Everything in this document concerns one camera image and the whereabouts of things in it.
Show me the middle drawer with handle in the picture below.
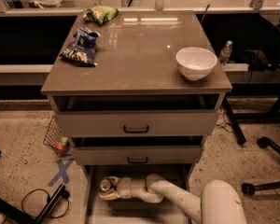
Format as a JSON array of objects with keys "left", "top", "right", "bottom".
[{"left": 72, "top": 146, "right": 202, "bottom": 165}]

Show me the drawer with handle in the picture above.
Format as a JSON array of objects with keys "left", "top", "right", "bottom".
[
  {"left": 55, "top": 111, "right": 218, "bottom": 137},
  {"left": 72, "top": 146, "right": 202, "bottom": 165}
]

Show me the blue chip bag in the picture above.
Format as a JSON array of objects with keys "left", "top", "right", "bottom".
[{"left": 60, "top": 27, "right": 100, "bottom": 66}]

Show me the clear plastic water bottle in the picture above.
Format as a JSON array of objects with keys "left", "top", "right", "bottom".
[{"left": 218, "top": 40, "right": 232, "bottom": 66}]

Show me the open bottom drawer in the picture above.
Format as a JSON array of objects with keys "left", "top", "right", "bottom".
[{"left": 85, "top": 164, "right": 191, "bottom": 224}]

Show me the black stand leg left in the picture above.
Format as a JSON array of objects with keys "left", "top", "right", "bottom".
[{"left": 0, "top": 185, "right": 70, "bottom": 224}]

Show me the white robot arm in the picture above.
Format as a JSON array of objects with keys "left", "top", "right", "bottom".
[{"left": 99, "top": 174, "right": 247, "bottom": 224}]

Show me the black table leg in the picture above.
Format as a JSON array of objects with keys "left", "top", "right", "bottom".
[{"left": 222, "top": 97, "right": 246, "bottom": 145}]

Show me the black cable on floor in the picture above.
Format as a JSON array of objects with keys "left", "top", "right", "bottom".
[{"left": 21, "top": 188, "right": 71, "bottom": 219}]

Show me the white ceramic bowl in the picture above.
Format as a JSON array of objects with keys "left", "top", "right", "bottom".
[{"left": 175, "top": 47, "right": 217, "bottom": 81}]

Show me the green chip bag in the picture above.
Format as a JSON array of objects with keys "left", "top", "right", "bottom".
[{"left": 83, "top": 6, "right": 119, "bottom": 25}]

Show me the top drawer with handle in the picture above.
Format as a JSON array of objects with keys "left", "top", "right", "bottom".
[{"left": 55, "top": 111, "right": 218, "bottom": 137}]

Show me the wire mesh basket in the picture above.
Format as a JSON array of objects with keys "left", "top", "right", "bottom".
[{"left": 43, "top": 119, "right": 71, "bottom": 157}]

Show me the blue tape cross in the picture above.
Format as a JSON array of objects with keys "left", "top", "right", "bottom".
[{"left": 48, "top": 158, "right": 74, "bottom": 187}]

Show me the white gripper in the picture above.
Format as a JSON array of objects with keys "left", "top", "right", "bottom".
[{"left": 99, "top": 176, "right": 132, "bottom": 201}]

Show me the green soda can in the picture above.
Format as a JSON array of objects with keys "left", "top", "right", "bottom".
[{"left": 100, "top": 178, "right": 112, "bottom": 192}]

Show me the black chair base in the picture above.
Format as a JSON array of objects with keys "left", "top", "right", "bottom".
[{"left": 241, "top": 136, "right": 280, "bottom": 197}]

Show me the grey drawer cabinet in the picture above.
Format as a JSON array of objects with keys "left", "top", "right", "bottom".
[{"left": 42, "top": 11, "right": 231, "bottom": 224}]

